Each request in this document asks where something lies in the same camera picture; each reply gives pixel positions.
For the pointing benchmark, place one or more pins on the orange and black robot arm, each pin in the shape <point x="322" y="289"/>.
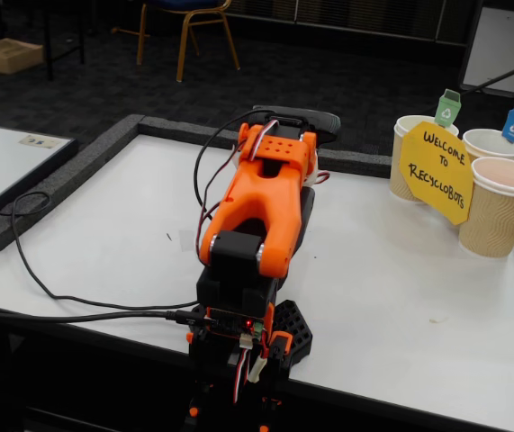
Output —
<point x="256" y="198"/>

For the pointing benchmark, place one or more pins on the dark grey foam strip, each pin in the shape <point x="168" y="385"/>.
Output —
<point x="85" y="164"/>
<point x="184" y="132"/>
<point x="355" y="159"/>

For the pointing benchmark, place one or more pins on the beige ripple paper cup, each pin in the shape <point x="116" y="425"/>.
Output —
<point x="495" y="225"/>
<point x="398" y="180"/>

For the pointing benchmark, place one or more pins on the yellow handwritten welcome sign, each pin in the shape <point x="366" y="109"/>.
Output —
<point x="436" y="171"/>

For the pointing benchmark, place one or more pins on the green recycling bin label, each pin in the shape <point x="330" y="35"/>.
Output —
<point x="446" y="110"/>

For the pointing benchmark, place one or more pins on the clear tape patch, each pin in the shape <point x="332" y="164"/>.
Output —
<point x="186" y="239"/>

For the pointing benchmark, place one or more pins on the orange controller board holder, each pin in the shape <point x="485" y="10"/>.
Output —
<point x="234" y="321"/>

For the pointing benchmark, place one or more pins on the brown ripple paper cup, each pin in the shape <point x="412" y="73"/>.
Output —
<point x="486" y="141"/>

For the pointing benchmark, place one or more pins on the black orange table clamp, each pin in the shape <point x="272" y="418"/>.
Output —
<point x="198" y="360"/>
<point x="279" y="346"/>

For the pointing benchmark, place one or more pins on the small paper sticker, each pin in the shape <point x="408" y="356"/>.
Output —
<point x="40" y="141"/>

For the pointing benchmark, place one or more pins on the white table with black edge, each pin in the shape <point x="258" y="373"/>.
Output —
<point x="4" y="166"/>

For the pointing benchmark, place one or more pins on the brown cardboard box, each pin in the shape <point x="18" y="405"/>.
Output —
<point x="9" y="56"/>

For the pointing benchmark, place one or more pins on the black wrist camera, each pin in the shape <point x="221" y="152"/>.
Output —
<point x="319" y="121"/>

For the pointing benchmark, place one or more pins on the gold frame blue seat chair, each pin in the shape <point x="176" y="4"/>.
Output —
<point x="180" y="3"/>

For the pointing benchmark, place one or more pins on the white panel with black frame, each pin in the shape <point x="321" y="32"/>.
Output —
<point x="499" y="40"/>

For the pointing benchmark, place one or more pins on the black metal table frame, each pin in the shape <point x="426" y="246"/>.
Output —
<point x="48" y="45"/>

